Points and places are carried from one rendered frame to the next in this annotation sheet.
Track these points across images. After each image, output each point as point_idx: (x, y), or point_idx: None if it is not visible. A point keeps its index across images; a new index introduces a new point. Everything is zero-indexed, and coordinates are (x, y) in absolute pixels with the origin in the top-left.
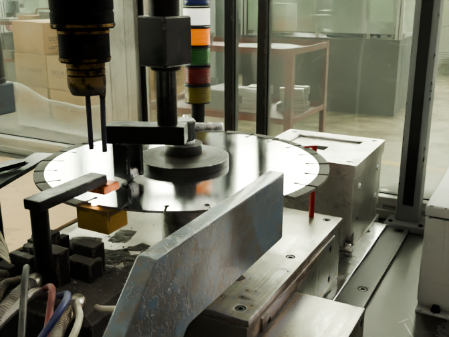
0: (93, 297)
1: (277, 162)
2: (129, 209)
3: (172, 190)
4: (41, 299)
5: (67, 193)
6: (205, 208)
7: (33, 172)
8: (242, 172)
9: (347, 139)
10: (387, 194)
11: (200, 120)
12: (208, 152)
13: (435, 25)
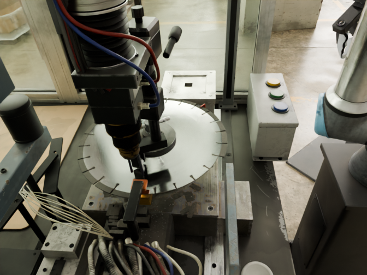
0: (158, 237)
1: (196, 125)
2: (159, 192)
3: (166, 168)
4: None
5: (137, 205)
6: (193, 180)
7: (83, 173)
8: (187, 139)
9: (198, 74)
10: (216, 92)
11: None
12: (163, 130)
13: (238, 13)
